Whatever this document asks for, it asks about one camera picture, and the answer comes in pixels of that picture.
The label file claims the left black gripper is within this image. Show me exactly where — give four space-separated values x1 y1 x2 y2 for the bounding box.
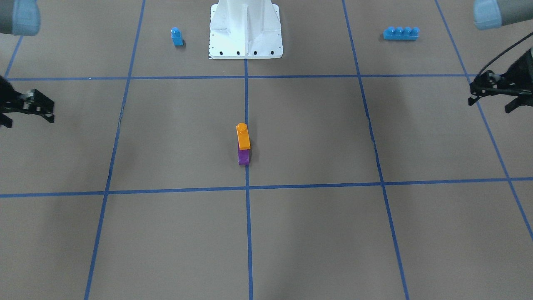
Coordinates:
468 49 533 113

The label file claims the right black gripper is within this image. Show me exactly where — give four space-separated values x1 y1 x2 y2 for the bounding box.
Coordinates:
0 76 55 128

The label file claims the purple trapezoid block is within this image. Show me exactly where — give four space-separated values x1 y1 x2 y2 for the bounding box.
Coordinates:
238 145 251 166

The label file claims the orange trapezoid block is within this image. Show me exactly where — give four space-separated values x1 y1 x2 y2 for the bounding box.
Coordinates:
236 122 251 150

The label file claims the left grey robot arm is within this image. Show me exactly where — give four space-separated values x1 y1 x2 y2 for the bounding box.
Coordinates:
468 0 533 114

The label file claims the small blue block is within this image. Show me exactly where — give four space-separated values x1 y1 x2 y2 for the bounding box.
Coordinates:
171 27 184 46

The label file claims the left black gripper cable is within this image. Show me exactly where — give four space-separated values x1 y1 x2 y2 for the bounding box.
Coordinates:
475 32 533 84

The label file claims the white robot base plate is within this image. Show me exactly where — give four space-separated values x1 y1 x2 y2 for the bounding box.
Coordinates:
208 0 284 60

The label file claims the long blue studded block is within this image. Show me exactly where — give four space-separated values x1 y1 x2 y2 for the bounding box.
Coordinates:
382 26 420 40

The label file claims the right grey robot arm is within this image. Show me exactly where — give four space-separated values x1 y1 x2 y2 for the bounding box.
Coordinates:
0 0 55 128

